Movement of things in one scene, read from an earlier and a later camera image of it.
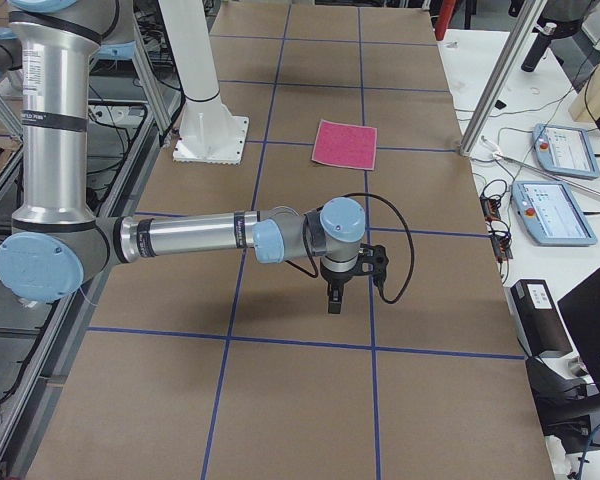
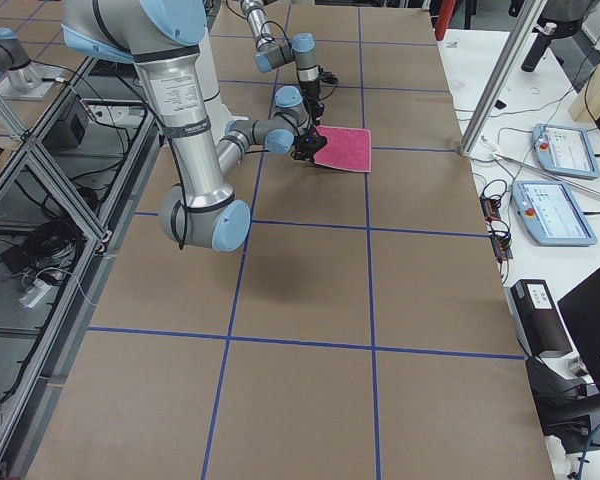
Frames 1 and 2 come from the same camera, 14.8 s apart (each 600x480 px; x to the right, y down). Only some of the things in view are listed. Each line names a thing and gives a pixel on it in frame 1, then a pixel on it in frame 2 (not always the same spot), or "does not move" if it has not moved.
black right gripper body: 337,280 → 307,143
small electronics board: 491,206 does not move
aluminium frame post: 530,15 does not move
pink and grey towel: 346,145 does not move
